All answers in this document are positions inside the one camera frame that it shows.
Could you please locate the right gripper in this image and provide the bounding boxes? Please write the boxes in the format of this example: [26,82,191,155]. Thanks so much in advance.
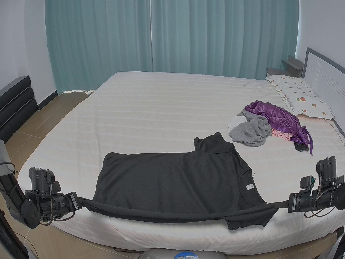
[288,192,314,213]

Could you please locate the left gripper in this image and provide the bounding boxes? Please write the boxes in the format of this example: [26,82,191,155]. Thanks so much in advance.
[52,191,84,218]

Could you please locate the black T-shirt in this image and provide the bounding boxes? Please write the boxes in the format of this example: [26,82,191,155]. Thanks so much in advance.
[81,132,290,231]

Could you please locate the bed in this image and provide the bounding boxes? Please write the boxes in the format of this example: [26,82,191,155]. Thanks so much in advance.
[17,47,345,256]

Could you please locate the pink garment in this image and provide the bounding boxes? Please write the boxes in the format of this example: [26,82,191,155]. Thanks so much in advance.
[271,128,294,141]

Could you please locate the grey knit garment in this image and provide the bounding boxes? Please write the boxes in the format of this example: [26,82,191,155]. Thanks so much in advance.
[229,110,273,147]

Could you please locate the purple satin garment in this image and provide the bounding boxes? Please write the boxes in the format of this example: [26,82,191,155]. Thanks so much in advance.
[244,101,314,156]

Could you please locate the white garment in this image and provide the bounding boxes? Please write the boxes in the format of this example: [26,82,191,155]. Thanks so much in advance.
[229,115,252,131]

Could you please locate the white printed pillow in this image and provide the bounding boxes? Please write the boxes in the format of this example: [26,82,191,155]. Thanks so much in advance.
[265,74,335,119]

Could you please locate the black chest of drawers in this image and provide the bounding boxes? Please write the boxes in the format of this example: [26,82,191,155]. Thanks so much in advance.
[0,76,38,142]

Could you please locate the grey bedside table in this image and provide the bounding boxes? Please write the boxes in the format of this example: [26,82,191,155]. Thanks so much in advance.
[267,55,303,78]

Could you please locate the blue-green curtain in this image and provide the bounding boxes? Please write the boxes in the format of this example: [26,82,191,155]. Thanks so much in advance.
[44,0,153,94]
[150,0,300,81]

